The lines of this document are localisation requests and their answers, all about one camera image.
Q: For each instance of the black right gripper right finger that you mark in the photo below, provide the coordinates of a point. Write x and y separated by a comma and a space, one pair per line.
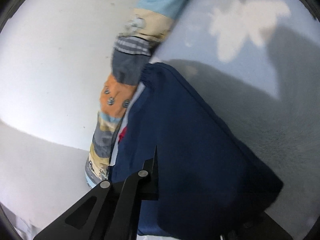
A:
251, 225

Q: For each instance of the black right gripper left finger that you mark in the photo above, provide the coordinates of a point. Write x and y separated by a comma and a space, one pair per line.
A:
109, 210

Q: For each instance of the light blue cloud bedsheet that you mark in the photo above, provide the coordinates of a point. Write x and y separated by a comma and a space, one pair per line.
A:
256, 63

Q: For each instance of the patchwork rolled quilt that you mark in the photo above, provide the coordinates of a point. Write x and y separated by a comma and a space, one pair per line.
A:
149, 26

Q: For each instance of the navy work jacket red collar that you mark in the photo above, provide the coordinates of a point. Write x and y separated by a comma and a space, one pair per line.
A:
207, 178

